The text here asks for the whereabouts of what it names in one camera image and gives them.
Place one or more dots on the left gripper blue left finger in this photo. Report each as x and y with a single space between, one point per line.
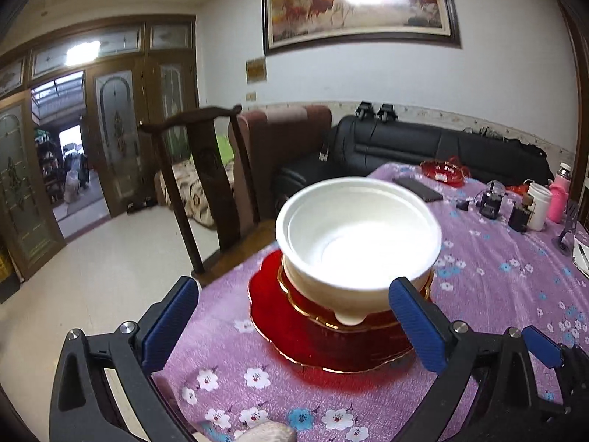
83 407

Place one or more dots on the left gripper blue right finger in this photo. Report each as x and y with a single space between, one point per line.
505 405

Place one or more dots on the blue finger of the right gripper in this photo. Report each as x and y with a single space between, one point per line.
555 355

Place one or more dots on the medium red gold-rimmed plate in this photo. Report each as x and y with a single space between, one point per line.
326 318

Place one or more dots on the large red plastic plate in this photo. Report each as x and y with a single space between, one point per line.
305 342

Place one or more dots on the large white bowl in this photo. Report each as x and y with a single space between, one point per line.
357 217

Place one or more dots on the beige plastic bowl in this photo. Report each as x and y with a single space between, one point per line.
352 289

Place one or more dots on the white notebook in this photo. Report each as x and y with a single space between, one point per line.
580 257

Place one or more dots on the black phone stand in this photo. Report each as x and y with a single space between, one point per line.
570 221

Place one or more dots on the purple floral tablecloth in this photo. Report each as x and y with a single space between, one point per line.
229 384

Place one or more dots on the dark small jar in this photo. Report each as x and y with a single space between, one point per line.
520 214

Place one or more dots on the white plastic jar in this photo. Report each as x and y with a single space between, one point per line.
541 199

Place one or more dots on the pink water bottle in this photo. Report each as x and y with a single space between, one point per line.
559 189

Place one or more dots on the dark wooden chair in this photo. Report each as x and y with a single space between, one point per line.
235 247

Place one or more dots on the small red plate far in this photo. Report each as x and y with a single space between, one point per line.
451 173

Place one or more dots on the black smartphone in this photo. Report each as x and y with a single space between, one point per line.
415 186

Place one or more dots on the black leather sofa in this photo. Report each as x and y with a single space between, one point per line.
356 148

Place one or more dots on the maroon armchair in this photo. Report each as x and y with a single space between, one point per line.
277 136

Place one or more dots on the wooden glass door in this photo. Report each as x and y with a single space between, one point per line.
109 78

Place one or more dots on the framed horse painting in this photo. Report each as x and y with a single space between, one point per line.
296 24

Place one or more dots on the small wall plaque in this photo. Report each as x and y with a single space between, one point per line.
256 70

